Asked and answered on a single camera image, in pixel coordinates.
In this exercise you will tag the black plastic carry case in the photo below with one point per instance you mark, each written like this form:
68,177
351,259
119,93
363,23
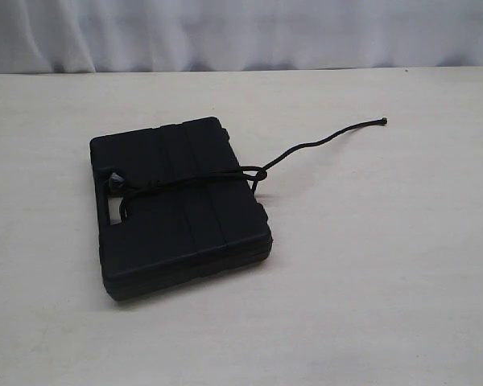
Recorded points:
165,214

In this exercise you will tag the white backdrop curtain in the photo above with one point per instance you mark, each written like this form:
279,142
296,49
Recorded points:
182,36

